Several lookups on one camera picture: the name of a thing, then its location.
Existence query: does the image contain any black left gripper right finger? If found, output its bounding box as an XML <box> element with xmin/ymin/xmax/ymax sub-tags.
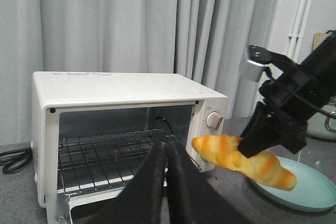
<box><xmin>166</xmin><ymin>143</ymin><xmax>251</xmax><ymax>223</ymax></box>

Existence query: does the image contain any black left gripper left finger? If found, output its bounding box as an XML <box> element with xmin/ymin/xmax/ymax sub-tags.
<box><xmin>87</xmin><ymin>142</ymin><xmax>165</xmax><ymax>223</ymax></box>

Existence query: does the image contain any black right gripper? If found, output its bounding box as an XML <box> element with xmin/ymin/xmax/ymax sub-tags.
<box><xmin>238</xmin><ymin>58</ymin><xmax>331</xmax><ymax>158</ymax></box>

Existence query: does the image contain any golden croissant bread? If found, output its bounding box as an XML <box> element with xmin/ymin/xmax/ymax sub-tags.
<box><xmin>192</xmin><ymin>134</ymin><xmax>297</xmax><ymax>191</ymax></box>

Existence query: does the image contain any glass oven door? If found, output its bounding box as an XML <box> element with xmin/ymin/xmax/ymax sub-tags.
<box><xmin>45</xmin><ymin>193</ymin><xmax>73</xmax><ymax>224</ymax></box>

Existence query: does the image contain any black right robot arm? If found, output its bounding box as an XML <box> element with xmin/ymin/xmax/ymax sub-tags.
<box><xmin>166</xmin><ymin>34</ymin><xmax>335</xmax><ymax>223</ymax></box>

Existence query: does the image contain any upper oven knob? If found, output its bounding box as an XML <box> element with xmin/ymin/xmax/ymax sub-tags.
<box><xmin>206</xmin><ymin>111</ymin><xmax>223</xmax><ymax>130</ymax></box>

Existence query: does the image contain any white Toshiba toaster oven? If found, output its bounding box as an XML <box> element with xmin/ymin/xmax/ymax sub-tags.
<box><xmin>31</xmin><ymin>71</ymin><xmax>228</xmax><ymax>208</ymax></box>

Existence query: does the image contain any pale green pot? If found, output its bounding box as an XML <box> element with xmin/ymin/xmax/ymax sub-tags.
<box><xmin>307</xmin><ymin>113</ymin><xmax>335</xmax><ymax>141</ymax></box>

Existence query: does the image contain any light green plate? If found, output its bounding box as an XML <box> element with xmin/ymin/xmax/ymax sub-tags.
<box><xmin>252</xmin><ymin>157</ymin><xmax>335</xmax><ymax>212</ymax></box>

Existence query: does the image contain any grey curtain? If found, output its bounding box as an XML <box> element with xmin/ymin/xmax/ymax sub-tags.
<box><xmin>1</xmin><ymin>0</ymin><xmax>275</xmax><ymax>145</ymax></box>

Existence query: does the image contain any wire oven rack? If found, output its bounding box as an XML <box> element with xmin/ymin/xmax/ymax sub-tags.
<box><xmin>57</xmin><ymin>129</ymin><xmax>175</xmax><ymax>197</ymax></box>

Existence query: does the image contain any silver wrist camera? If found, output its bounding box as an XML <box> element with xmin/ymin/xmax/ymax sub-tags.
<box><xmin>239</xmin><ymin>45</ymin><xmax>271</xmax><ymax>82</ymax></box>

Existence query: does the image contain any white wall pipe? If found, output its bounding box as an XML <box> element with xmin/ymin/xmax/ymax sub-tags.
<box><xmin>287</xmin><ymin>0</ymin><xmax>312</xmax><ymax>61</ymax></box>

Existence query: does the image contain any black power cable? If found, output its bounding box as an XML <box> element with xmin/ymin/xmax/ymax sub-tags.
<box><xmin>0</xmin><ymin>147</ymin><xmax>33</xmax><ymax>175</ymax></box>

